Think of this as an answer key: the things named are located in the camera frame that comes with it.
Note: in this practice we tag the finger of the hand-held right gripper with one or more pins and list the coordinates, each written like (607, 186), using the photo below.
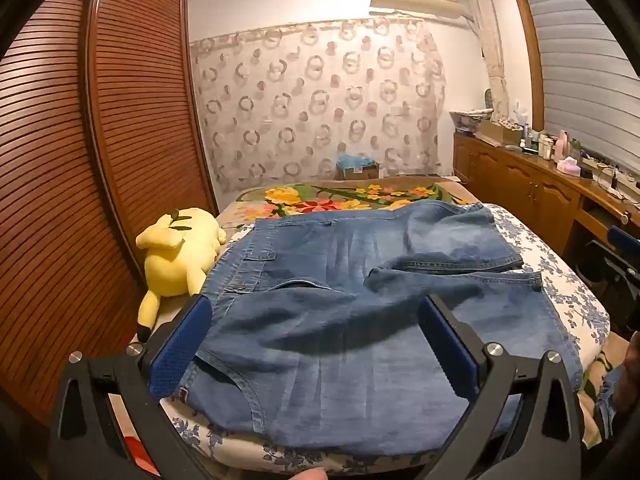
(619, 236)

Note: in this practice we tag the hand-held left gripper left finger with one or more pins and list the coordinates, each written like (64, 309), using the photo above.
(180, 345)

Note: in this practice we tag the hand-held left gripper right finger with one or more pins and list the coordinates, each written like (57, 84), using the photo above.
(450, 345)

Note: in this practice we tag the blue denim pants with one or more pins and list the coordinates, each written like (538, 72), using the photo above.
(325, 310)

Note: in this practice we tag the person's right forearm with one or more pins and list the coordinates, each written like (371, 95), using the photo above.
(633, 370)

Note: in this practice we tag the person's left hand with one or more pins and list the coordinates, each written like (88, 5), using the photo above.
(313, 475)

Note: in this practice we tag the bed with floral sheets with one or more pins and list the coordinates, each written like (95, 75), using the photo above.
(565, 280)

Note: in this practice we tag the white power strip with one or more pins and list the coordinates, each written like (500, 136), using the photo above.
(622, 185)

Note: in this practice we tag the pink tissue box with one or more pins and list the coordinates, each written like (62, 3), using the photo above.
(569, 166)

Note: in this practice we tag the yellow plush toy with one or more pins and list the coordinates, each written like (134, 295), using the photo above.
(172, 255)

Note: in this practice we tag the pink bottle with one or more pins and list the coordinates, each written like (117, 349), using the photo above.
(562, 145)

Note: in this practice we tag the wooden sideboard cabinet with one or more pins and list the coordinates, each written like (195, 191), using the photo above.
(510, 175)

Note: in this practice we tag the open cardboard box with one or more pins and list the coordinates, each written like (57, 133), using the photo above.
(500, 132)

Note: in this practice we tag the colourful floral blanket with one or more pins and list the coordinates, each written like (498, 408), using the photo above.
(325, 205)

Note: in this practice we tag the white basket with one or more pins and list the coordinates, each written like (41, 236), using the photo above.
(470, 120)

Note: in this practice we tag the cardboard box with blue cloth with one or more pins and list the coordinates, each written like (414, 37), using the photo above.
(357, 172)

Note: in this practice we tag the white lace window curtain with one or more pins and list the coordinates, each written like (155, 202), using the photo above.
(492, 35)

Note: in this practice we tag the wooden louvred wardrobe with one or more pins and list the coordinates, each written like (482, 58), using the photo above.
(125, 85)

